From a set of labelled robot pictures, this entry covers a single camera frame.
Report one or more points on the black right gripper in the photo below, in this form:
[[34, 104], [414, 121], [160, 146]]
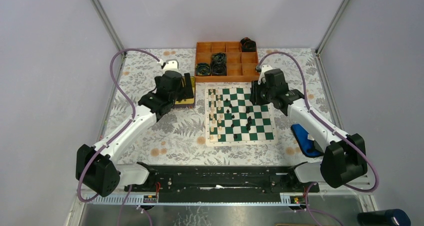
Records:
[[254, 96]]

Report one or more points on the green white chess board mat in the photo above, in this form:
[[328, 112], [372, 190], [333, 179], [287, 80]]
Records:
[[263, 129]]

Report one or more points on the gold metal tin box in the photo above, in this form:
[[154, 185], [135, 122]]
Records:
[[189, 103]]

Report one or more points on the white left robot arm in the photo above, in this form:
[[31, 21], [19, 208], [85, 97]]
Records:
[[97, 166]]

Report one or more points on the black tape roll in tray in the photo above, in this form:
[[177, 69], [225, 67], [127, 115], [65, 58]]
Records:
[[218, 69], [219, 58], [203, 69]]

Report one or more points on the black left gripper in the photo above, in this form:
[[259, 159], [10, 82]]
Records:
[[186, 92]]

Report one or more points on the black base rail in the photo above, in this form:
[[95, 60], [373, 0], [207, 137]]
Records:
[[221, 184]]

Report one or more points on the orange wooden compartment tray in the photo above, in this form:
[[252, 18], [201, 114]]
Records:
[[241, 66]]

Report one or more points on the black tape roll behind tray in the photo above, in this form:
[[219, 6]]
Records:
[[248, 45]]

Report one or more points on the white chess pieces row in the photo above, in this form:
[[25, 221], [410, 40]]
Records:
[[216, 113]]

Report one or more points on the blue cloth pouch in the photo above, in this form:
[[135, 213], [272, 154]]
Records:
[[306, 145]]

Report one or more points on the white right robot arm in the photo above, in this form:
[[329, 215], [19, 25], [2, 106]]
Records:
[[342, 159]]

